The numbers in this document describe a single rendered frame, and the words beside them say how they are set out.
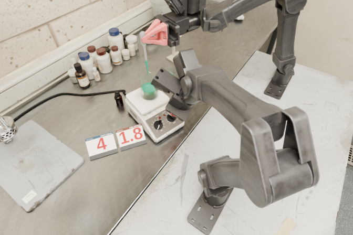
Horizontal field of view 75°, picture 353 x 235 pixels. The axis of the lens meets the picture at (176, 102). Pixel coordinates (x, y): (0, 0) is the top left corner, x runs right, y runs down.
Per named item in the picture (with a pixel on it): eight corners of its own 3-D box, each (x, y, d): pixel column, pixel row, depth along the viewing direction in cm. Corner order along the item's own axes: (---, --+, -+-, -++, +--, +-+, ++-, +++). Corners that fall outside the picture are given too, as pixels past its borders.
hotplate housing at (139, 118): (185, 126, 84) (185, 112, 79) (155, 145, 79) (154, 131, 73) (151, 94, 96) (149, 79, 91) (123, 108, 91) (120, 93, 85)
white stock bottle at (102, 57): (113, 65, 110) (108, 45, 102) (111, 73, 106) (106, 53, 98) (100, 66, 110) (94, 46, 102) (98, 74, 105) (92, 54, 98)
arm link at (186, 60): (164, 64, 62) (171, 41, 51) (194, 57, 64) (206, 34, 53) (177, 104, 60) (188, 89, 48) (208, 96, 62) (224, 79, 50)
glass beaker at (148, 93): (156, 104, 81) (154, 85, 75) (138, 101, 82) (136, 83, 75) (161, 91, 85) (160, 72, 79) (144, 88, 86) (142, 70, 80)
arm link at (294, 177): (197, 163, 62) (261, 160, 31) (219, 155, 64) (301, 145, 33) (205, 187, 61) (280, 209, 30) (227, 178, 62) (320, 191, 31)
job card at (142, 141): (146, 143, 79) (145, 136, 76) (121, 151, 77) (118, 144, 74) (142, 130, 83) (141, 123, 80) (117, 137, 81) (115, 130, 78)
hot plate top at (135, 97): (170, 100, 82) (170, 99, 82) (141, 116, 77) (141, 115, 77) (151, 83, 89) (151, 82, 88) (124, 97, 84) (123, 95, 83)
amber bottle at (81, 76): (78, 84, 100) (69, 64, 93) (86, 80, 102) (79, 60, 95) (82, 89, 98) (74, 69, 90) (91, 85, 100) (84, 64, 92)
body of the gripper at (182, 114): (164, 110, 65) (171, 102, 59) (180, 83, 70) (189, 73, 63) (183, 123, 66) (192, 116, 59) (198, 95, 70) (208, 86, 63)
